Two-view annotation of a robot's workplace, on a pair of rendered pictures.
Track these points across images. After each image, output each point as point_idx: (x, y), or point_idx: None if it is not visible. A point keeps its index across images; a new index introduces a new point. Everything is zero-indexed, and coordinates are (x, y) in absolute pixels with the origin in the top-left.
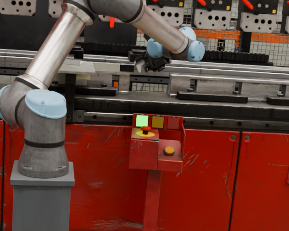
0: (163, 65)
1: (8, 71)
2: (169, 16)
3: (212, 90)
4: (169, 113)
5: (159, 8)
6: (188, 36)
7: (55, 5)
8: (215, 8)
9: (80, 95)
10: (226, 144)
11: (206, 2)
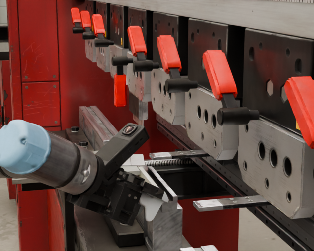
0: (88, 209)
1: (197, 161)
2: (165, 96)
3: None
4: None
5: (157, 74)
6: (2, 144)
7: (111, 56)
8: (206, 84)
9: (99, 221)
10: None
11: (196, 65)
